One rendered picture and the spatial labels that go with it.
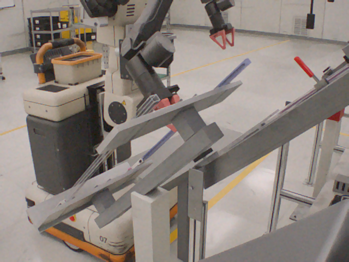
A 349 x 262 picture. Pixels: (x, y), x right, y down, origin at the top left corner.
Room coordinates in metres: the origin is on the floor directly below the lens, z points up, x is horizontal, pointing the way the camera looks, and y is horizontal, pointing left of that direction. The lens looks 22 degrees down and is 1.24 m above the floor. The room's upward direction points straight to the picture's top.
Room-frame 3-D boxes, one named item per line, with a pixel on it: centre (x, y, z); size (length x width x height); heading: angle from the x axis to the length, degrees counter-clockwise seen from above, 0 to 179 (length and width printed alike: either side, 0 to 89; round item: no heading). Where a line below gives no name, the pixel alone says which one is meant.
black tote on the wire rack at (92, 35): (7.34, 1.80, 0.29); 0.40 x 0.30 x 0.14; 144
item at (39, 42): (7.31, 2.69, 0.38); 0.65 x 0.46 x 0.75; 57
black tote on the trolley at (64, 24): (6.40, 2.12, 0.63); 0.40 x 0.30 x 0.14; 158
